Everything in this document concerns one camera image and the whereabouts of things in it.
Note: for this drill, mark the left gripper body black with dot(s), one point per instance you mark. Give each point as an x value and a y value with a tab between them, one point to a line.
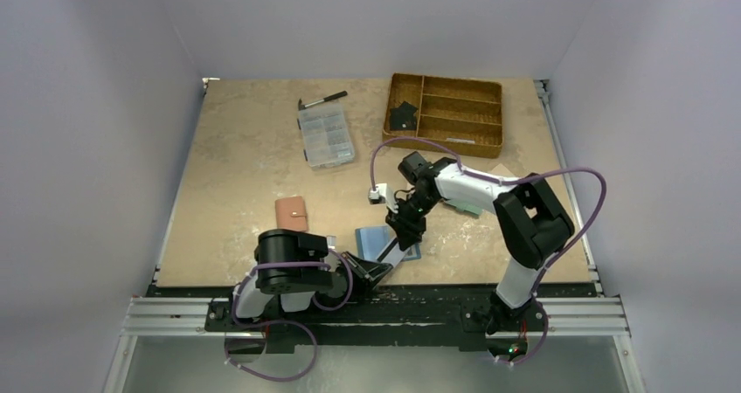
355	265

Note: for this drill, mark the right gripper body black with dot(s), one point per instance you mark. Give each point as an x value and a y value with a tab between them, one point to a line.
404	226

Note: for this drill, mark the blue leather card holder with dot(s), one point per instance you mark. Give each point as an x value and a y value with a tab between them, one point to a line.
371	240

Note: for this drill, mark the grey striped card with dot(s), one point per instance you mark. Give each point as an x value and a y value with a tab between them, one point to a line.
460	141

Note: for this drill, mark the black VIP credit card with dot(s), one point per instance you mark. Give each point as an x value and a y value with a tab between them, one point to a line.
394	124

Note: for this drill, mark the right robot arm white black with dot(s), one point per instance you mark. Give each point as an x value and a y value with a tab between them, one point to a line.
533	223

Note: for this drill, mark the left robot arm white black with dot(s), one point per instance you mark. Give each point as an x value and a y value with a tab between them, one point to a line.
295	271

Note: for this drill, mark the teal green card holder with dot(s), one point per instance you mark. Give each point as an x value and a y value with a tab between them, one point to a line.
464	208

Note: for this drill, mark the pink leather card holder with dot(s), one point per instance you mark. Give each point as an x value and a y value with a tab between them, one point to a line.
291	213

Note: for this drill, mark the beige card holder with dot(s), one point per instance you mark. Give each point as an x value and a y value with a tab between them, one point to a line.
501	172

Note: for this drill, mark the clear plastic screw organizer box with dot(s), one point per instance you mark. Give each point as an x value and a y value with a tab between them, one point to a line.
326	136

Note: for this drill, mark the wicker cutlery tray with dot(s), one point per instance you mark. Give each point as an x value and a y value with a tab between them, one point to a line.
448	107

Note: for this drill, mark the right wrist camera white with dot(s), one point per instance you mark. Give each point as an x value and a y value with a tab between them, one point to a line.
382	193

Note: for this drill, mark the black metal base rail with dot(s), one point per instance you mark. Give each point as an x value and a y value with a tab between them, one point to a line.
409	316

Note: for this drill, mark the claw hammer black handle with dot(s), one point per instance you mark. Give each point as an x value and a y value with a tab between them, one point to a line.
336	96

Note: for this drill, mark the aluminium frame rail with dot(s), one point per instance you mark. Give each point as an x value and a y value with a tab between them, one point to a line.
185	317

